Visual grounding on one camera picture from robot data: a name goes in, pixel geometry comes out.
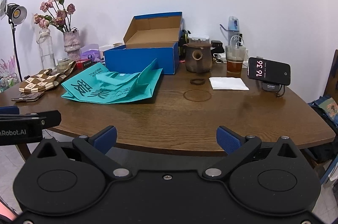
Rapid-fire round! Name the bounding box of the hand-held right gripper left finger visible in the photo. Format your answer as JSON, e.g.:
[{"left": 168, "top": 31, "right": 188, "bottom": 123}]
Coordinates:
[{"left": 31, "top": 126, "right": 133, "bottom": 179}]

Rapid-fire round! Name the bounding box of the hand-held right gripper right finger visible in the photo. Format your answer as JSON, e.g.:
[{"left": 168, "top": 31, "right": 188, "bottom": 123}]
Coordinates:
[{"left": 202, "top": 126, "right": 304, "bottom": 179}]

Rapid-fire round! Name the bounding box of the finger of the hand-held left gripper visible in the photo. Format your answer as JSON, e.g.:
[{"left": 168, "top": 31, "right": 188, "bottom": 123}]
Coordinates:
[
  {"left": 0, "top": 110, "right": 62, "bottom": 133},
  {"left": 0, "top": 105, "right": 20, "bottom": 115}
]

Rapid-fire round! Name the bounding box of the teal shopping bag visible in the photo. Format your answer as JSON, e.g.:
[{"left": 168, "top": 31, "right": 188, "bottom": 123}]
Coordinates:
[{"left": 61, "top": 58, "right": 164, "bottom": 104}]

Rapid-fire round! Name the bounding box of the blue cardboard shoe box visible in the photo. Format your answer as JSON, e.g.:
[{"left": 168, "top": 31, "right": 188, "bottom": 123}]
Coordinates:
[{"left": 104, "top": 12, "right": 183, "bottom": 75}]

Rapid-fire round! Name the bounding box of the brown checkered cloth bag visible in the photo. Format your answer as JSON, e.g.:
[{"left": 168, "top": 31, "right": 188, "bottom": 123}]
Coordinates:
[{"left": 18, "top": 60, "right": 77, "bottom": 94}]

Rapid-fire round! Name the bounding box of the patterned tote bag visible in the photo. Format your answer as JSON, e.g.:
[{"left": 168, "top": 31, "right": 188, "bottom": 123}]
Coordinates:
[{"left": 308, "top": 96, "right": 338, "bottom": 132}]

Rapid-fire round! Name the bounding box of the flat smartphone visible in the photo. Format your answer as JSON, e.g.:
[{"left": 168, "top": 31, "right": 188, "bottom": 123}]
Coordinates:
[{"left": 11, "top": 91, "right": 45, "bottom": 102}]

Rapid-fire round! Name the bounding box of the set of small bottles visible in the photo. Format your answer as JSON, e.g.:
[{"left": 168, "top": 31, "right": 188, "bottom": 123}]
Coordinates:
[{"left": 0, "top": 76, "right": 19, "bottom": 93}]

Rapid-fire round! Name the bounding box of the pink feathery plant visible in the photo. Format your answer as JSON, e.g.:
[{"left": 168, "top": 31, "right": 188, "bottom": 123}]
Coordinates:
[{"left": 0, "top": 55, "right": 15, "bottom": 75}]

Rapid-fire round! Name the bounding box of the small glass jar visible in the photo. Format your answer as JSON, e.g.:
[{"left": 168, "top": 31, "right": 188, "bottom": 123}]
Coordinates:
[{"left": 57, "top": 57, "right": 70, "bottom": 70}]

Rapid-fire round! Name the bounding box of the white paper napkin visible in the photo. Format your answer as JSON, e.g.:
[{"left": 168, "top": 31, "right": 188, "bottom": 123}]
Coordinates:
[{"left": 209, "top": 77, "right": 249, "bottom": 91}]

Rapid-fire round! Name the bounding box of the clear glass bottle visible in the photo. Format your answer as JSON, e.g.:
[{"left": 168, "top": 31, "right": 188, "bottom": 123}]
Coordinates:
[{"left": 36, "top": 28, "right": 56, "bottom": 70}]

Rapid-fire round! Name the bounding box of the grey phone stand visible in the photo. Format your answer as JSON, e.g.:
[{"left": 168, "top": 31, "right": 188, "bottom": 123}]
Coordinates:
[{"left": 261, "top": 83, "right": 280, "bottom": 93}]

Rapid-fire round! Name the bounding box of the glass of tea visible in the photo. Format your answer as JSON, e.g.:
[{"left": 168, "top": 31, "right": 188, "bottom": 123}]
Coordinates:
[{"left": 225, "top": 45, "right": 247, "bottom": 75}]

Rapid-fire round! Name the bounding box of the purple tissue pack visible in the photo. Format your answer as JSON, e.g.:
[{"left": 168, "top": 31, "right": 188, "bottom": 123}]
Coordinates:
[{"left": 80, "top": 44, "right": 102, "bottom": 62}]

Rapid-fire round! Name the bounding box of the pink cloth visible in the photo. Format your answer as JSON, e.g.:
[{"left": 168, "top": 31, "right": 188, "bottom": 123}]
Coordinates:
[{"left": 0, "top": 200, "right": 17, "bottom": 224}]

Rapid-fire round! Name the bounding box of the knitted pale vase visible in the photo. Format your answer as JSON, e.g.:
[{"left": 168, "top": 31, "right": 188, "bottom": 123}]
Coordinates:
[{"left": 63, "top": 29, "right": 80, "bottom": 60}]

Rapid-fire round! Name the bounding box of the black smartphone on stand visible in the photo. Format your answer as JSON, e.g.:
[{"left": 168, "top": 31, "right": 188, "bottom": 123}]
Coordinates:
[{"left": 247, "top": 57, "right": 291, "bottom": 86}]

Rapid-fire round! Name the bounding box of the brown ceramic teapot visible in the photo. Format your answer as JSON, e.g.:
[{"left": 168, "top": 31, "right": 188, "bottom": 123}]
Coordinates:
[{"left": 183, "top": 39, "right": 213, "bottom": 73}]

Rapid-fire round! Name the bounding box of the white power strip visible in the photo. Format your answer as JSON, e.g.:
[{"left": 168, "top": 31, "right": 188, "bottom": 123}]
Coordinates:
[{"left": 213, "top": 51, "right": 250, "bottom": 63}]

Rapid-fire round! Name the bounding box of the black backpack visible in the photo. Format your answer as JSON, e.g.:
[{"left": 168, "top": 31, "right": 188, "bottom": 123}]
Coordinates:
[{"left": 304, "top": 105, "right": 338, "bottom": 162}]

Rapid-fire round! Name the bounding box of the black power adapter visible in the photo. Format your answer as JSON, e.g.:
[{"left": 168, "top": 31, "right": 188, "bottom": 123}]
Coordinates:
[{"left": 211, "top": 40, "right": 224, "bottom": 54}]

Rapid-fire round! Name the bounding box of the clear plastic lidded container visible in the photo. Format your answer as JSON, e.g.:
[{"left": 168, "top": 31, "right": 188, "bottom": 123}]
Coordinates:
[{"left": 188, "top": 33, "right": 211, "bottom": 44}]

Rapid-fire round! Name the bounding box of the dark bottle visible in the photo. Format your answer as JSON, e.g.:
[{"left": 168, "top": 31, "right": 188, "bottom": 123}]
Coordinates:
[{"left": 180, "top": 29, "right": 189, "bottom": 61}]

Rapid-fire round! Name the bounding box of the blue grey water bottle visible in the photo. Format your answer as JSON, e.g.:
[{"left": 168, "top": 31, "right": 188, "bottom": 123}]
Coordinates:
[{"left": 220, "top": 16, "right": 242, "bottom": 48}]

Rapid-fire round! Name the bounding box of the wooden chair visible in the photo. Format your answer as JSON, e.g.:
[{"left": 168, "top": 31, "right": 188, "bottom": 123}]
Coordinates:
[{"left": 323, "top": 49, "right": 338, "bottom": 100}]

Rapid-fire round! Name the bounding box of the black stand cable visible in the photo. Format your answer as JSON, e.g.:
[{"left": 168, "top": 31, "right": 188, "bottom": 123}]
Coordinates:
[{"left": 275, "top": 85, "right": 287, "bottom": 98}]

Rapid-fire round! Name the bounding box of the white charging cable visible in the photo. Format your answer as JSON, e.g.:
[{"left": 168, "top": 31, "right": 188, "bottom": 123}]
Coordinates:
[{"left": 230, "top": 34, "right": 245, "bottom": 56}]

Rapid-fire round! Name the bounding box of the wall photo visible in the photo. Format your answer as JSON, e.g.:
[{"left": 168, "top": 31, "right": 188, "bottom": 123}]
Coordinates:
[{"left": 0, "top": 0, "right": 9, "bottom": 20}]

